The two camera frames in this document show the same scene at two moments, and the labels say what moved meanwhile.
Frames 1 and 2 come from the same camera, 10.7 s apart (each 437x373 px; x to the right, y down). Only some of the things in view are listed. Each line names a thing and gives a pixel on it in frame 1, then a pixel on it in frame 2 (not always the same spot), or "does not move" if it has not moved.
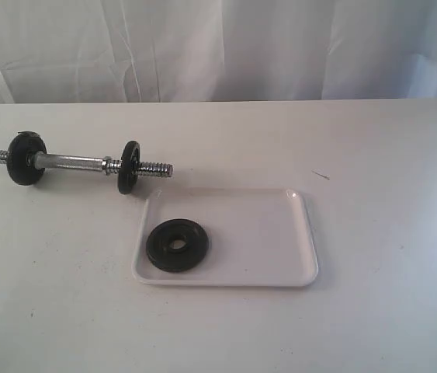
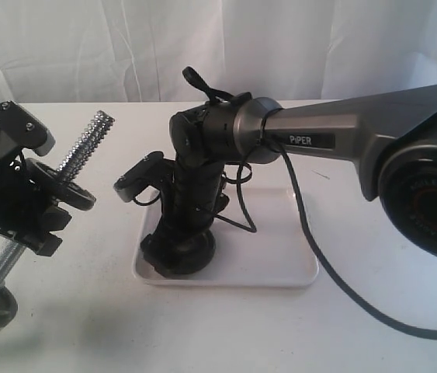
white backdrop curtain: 84,51 does not move
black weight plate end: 129,167 → 47,179
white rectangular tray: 257,237 does not move
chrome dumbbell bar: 39,160 → 13,249
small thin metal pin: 320,175 does not move
